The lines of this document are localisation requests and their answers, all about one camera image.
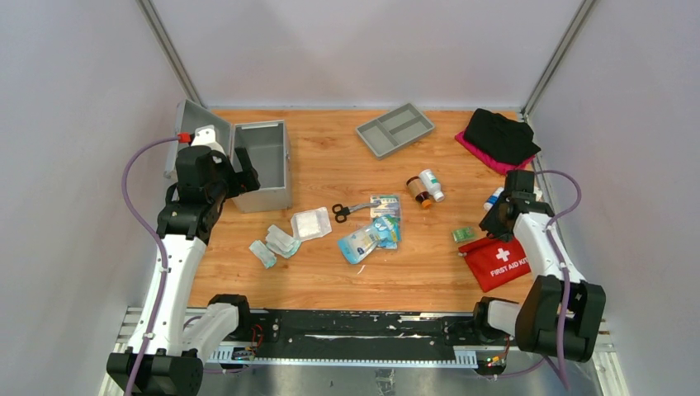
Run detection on red first aid pouch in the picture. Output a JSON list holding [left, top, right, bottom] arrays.
[[458, 238, 531, 292]]

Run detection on teal white bandage packet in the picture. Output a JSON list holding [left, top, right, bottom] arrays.
[[265, 224, 301, 259]]

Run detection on white gauze packet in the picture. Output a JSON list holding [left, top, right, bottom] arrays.
[[291, 207, 332, 242]]

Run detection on small teal bandage packet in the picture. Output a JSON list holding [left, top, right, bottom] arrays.
[[248, 240, 277, 269]]

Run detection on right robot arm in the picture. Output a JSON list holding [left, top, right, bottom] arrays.
[[471, 170, 606, 362]]

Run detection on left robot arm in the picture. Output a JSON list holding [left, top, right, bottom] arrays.
[[106, 144, 259, 395]]

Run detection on white medicine bottle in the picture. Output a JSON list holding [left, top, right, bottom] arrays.
[[419, 169, 445, 202]]

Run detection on brown medicine bottle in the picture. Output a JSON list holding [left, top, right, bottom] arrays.
[[405, 176, 432, 209]]

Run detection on blue white small bottle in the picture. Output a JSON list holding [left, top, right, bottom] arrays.
[[483, 187, 504, 212]]

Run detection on small green packet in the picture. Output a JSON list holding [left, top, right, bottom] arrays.
[[452, 227, 477, 243]]

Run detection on grey metal case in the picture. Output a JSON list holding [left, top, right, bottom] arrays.
[[174, 99, 293, 213]]

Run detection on pink folded cloth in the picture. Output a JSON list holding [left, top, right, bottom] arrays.
[[454, 132, 535, 175]]

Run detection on black folded cloth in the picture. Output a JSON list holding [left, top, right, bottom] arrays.
[[462, 108, 542, 166]]

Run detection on teal blue sachet pack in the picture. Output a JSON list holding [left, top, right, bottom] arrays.
[[372, 214, 401, 250]]

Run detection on bandage strip box pack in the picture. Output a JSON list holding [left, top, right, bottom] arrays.
[[370, 194, 401, 220]]

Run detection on blue cotton pouch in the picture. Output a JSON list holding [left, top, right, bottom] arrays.
[[338, 226, 382, 265]]

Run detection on grey divider tray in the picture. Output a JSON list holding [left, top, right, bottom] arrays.
[[356, 103, 435, 160]]

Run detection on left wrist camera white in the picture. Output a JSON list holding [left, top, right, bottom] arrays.
[[190, 125, 225, 153]]

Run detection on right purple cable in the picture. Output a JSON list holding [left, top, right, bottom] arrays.
[[532, 169, 583, 392]]

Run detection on purple cable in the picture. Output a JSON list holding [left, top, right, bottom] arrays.
[[120, 130, 192, 396], [532, 169, 583, 392]]

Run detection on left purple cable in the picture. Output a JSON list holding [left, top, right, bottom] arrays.
[[120, 130, 192, 396]]

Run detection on black handled scissors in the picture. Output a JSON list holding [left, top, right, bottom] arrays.
[[332, 202, 380, 224]]

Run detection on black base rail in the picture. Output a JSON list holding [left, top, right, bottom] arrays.
[[188, 309, 526, 365]]

